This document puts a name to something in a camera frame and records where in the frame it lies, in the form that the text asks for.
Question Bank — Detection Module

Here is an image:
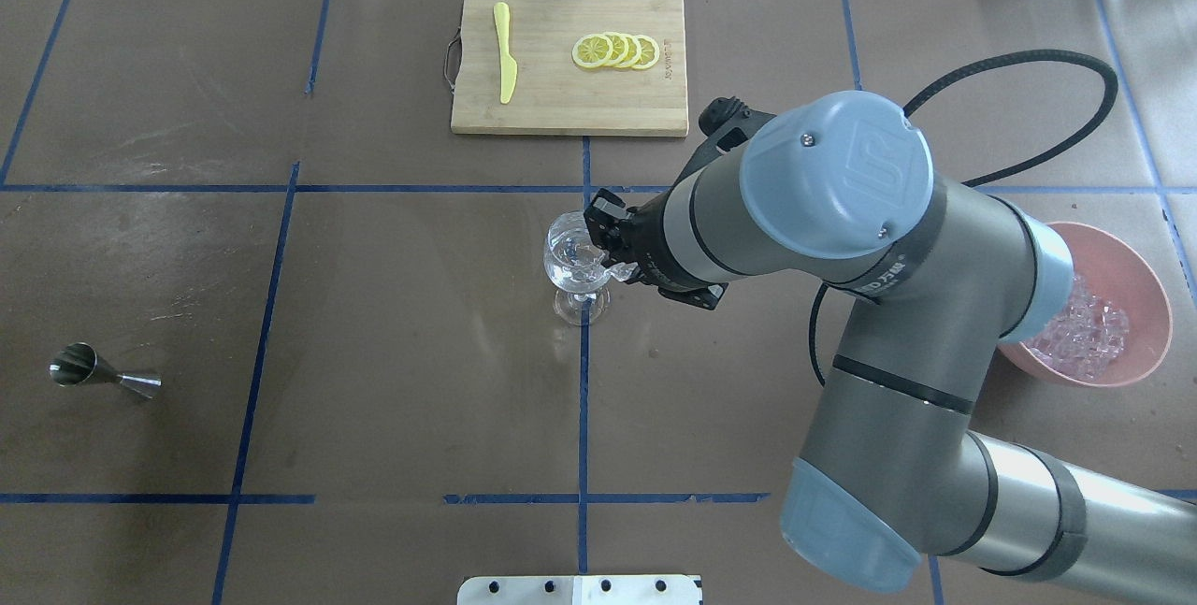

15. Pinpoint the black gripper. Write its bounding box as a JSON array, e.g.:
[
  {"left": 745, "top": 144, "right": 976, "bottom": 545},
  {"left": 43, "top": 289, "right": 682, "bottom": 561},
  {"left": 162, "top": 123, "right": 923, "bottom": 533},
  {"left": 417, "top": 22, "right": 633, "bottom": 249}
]
[{"left": 583, "top": 188, "right": 728, "bottom": 310}]

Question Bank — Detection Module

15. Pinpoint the clear ice cube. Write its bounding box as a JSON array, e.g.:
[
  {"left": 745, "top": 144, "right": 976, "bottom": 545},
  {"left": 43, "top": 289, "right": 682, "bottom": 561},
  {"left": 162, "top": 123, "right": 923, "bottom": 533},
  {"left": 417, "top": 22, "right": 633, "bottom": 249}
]
[{"left": 607, "top": 264, "right": 639, "bottom": 282}]

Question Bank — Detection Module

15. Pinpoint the steel jigger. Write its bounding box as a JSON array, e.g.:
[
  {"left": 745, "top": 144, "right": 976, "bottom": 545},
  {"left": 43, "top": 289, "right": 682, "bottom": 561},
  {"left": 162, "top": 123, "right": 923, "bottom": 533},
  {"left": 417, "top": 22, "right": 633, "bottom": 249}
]
[{"left": 48, "top": 341, "right": 163, "bottom": 399}]

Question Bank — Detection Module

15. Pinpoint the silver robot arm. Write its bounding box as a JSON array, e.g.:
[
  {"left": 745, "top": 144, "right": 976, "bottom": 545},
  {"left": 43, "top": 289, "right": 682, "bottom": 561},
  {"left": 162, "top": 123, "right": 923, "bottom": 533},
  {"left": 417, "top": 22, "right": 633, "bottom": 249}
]
[{"left": 583, "top": 90, "right": 1193, "bottom": 604}]

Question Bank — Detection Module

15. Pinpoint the clear wine glass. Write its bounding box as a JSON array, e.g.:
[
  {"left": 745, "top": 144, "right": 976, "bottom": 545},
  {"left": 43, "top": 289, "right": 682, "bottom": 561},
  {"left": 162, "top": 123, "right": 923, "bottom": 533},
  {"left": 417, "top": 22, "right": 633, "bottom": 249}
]
[{"left": 542, "top": 211, "right": 610, "bottom": 327}]

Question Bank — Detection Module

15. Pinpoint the pink bowl of ice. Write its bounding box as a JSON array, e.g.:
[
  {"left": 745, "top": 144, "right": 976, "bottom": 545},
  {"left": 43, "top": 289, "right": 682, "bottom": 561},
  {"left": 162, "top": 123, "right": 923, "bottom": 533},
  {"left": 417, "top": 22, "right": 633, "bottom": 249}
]
[{"left": 999, "top": 222, "right": 1173, "bottom": 389}]

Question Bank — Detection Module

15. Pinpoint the bamboo cutting board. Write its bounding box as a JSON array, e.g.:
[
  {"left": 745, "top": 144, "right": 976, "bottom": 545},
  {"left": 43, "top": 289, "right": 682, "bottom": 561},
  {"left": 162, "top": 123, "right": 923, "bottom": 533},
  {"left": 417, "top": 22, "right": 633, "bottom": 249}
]
[{"left": 450, "top": 0, "right": 691, "bottom": 137}]

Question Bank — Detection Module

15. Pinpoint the lemon slice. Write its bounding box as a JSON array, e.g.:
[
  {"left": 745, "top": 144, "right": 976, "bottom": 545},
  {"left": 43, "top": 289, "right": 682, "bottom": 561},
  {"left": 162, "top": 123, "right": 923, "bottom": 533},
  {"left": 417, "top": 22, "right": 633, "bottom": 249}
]
[
  {"left": 615, "top": 34, "right": 642, "bottom": 69},
  {"left": 602, "top": 34, "right": 632, "bottom": 67},
  {"left": 631, "top": 35, "right": 661, "bottom": 71},
  {"left": 571, "top": 34, "right": 616, "bottom": 69}
]

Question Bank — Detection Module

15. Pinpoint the yellow plastic knife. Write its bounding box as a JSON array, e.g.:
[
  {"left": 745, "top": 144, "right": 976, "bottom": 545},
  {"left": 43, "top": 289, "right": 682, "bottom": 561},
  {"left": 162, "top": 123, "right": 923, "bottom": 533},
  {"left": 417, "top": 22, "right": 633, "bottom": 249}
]
[{"left": 493, "top": 1, "right": 519, "bottom": 104}]

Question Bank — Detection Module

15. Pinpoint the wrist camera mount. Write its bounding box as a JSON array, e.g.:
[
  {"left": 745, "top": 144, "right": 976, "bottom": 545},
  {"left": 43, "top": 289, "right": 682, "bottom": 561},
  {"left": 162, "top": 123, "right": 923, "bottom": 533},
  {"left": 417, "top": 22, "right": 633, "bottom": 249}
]
[{"left": 675, "top": 97, "right": 774, "bottom": 183}]

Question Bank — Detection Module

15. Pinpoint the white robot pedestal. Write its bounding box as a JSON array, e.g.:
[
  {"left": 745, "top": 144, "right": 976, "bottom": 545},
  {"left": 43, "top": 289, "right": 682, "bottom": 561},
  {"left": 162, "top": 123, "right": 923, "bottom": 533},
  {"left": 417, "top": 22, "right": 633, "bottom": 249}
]
[{"left": 456, "top": 574, "right": 705, "bottom": 604}]

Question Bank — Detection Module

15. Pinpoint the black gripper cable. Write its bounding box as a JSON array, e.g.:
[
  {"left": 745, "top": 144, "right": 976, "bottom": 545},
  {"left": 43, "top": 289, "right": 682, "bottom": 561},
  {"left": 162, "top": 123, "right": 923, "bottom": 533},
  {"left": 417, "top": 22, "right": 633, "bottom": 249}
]
[{"left": 808, "top": 49, "right": 1120, "bottom": 387}]

